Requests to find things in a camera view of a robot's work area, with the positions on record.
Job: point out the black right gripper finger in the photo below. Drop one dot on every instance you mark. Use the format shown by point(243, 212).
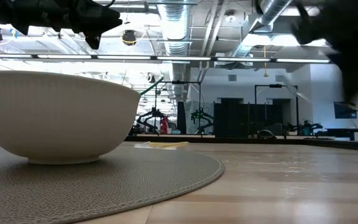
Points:
point(354, 77)

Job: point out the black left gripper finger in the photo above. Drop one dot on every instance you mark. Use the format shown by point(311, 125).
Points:
point(101, 24)
point(99, 9)

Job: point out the white bowl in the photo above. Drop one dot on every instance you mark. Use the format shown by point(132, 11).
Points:
point(57, 118)

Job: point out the teal-lit background robot arm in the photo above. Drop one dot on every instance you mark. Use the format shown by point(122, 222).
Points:
point(311, 127)

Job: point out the black background robot arm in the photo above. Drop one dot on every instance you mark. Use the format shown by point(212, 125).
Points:
point(154, 113)

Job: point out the green-lit background robot arm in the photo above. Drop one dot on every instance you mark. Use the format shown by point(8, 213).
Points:
point(200, 114)

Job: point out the dark background table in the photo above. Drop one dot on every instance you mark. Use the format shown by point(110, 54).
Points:
point(346, 132)

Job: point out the long ceiling light strip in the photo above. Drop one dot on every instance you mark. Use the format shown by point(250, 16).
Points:
point(182, 58)

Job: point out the red background object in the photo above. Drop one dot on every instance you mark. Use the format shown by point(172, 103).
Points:
point(164, 124)

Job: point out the black partition panel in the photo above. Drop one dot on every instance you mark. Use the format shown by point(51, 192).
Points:
point(238, 121)

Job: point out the round grey placemat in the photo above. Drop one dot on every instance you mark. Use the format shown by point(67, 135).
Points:
point(120, 186)

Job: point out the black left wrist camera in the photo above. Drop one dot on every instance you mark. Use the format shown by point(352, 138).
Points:
point(92, 40)

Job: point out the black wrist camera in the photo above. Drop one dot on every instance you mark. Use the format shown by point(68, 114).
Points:
point(92, 40)
point(304, 31)

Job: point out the blue wall monitor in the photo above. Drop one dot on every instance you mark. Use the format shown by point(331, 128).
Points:
point(345, 112)

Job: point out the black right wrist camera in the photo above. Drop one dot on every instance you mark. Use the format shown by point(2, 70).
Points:
point(304, 31)

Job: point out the silver ribbed ventilation duct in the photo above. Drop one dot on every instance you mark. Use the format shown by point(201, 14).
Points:
point(272, 11)
point(176, 28)

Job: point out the black background rig frame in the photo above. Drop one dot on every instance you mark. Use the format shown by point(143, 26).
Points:
point(179, 82)
point(275, 86)

